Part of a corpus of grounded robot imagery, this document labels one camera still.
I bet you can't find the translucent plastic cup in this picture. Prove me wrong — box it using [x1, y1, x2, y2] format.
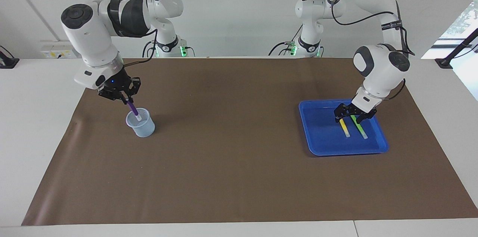
[125, 108, 156, 138]

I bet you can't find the white wall power outlet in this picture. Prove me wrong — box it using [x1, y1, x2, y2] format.
[40, 40, 78, 59]

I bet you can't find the yellow highlighter pen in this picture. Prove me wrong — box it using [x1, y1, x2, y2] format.
[339, 118, 351, 138]

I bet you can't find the brown paper table mat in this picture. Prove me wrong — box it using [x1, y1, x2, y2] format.
[22, 58, 478, 226]

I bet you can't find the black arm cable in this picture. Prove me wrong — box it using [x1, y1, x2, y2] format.
[106, 0, 159, 68]
[319, 0, 416, 101]

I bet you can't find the bright window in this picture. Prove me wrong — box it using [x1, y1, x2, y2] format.
[421, 0, 478, 101]

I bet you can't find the blue plastic tray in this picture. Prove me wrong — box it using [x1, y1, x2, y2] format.
[298, 99, 389, 157]

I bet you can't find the black table clamp mount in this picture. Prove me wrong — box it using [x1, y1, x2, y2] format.
[0, 45, 20, 69]

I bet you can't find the purple highlighter pen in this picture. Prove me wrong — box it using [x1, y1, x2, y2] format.
[127, 99, 142, 121]

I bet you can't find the black camera stand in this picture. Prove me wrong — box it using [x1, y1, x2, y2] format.
[435, 28, 478, 69]

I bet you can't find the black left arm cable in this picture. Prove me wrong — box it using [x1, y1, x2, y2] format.
[319, 0, 416, 101]

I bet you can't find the green highlighter pen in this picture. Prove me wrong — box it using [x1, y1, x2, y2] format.
[350, 115, 369, 140]

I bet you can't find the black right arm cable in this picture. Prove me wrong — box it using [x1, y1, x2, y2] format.
[106, 0, 159, 68]

